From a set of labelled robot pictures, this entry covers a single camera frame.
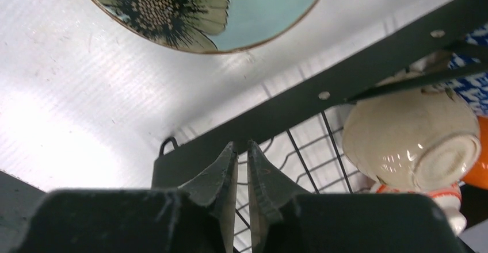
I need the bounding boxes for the orange bowl white inside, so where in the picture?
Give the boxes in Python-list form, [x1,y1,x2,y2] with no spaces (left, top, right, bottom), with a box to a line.
[461,114,488,190]

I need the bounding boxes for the black wire dish rack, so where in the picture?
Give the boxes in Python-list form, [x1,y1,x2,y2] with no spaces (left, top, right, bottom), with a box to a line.
[151,0,487,252]

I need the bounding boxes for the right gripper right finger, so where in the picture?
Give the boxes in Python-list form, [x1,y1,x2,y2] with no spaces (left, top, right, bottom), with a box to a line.
[247,141,464,252]

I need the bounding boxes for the teal flower plate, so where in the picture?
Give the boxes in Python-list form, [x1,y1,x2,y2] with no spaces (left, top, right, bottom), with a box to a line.
[91,0,320,54]

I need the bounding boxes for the orange floral pattern bowl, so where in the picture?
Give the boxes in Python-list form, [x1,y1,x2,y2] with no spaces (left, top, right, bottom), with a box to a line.
[369,182,467,236]

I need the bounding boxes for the plain white bowl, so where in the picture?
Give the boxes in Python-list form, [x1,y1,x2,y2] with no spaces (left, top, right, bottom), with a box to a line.
[342,85,482,191]

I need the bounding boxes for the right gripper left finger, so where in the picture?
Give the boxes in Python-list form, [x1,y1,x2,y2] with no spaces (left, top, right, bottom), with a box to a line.
[11,142,238,252]

